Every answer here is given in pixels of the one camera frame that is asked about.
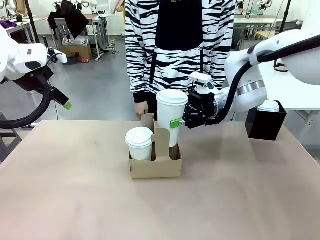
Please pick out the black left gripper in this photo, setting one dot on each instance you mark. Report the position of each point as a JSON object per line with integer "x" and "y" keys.
{"x": 30, "y": 81}

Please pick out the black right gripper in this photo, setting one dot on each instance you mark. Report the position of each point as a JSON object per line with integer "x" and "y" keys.
{"x": 206, "y": 108}

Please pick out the tall white paper cup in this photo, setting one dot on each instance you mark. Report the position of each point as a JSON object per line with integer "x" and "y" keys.
{"x": 166, "y": 113}

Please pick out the white plastic cup lid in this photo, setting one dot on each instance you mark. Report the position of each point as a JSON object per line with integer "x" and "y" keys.
{"x": 138, "y": 136}
{"x": 172, "y": 96}

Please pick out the brown cardboard cup carrier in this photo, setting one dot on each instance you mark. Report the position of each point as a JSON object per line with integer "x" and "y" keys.
{"x": 155, "y": 168}

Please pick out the person's left forearm striped sleeve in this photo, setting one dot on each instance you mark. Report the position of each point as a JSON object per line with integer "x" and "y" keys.
{"x": 222, "y": 70}

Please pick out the person's right forearm striped sleeve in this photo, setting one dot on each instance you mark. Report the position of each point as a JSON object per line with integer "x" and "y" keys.
{"x": 140, "y": 82}

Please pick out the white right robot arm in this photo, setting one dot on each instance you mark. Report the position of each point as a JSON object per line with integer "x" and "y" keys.
{"x": 250, "y": 100}

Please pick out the short white paper cup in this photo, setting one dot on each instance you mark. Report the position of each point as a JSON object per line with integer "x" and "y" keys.
{"x": 140, "y": 152}

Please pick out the stack of white cup lids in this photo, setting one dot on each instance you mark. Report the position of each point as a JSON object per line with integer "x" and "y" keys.
{"x": 268, "y": 106}

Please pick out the person's right hand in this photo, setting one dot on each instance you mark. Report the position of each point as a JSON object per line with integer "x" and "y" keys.
{"x": 141, "y": 110}

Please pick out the small red item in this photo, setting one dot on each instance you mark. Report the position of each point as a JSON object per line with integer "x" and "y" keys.
{"x": 85, "y": 60}

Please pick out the brown cardboard box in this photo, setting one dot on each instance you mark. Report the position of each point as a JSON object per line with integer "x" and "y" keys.
{"x": 80, "y": 52}

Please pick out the grey flat box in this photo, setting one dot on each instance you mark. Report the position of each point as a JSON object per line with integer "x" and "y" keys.
{"x": 75, "y": 40}

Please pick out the dark grey metal stand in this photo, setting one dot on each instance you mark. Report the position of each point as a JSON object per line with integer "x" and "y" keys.
{"x": 7, "y": 140}

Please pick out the black hanging cloth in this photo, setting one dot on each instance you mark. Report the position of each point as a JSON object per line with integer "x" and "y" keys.
{"x": 71, "y": 17}

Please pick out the black lid holder box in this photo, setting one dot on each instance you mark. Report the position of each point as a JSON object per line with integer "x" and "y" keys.
{"x": 265, "y": 127}

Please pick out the black tripod pole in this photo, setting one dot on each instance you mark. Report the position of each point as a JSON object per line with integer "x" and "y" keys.
{"x": 31, "y": 20}

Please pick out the zebra striped hoodie torso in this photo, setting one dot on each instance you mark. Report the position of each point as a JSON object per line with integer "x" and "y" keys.
{"x": 142, "y": 37}

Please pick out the purple cloth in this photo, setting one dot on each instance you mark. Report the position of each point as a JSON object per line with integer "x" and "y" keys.
{"x": 7, "y": 24}

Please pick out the black apron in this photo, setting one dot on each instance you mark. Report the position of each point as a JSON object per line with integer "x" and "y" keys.
{"x": 178, "y": 25}

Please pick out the white workbench table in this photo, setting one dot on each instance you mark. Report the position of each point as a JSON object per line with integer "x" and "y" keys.
{"x": 295, "y": 95}

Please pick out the light wooden table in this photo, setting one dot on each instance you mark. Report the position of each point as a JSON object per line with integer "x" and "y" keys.
{"x": 265, "y": 35}

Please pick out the long white background table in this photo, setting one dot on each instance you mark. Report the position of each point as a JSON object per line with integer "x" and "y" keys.
{"x": 257, "y": 21}

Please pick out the black light stand pole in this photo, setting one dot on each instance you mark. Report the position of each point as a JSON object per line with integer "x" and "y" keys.
{"x": 287, "y": 15}

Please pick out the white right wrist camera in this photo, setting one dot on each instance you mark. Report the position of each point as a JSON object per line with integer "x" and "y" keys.
{"x": 201, "y": 80}

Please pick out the metal frame background table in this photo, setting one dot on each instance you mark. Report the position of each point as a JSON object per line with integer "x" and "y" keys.
{"x": 98, "y": 32}

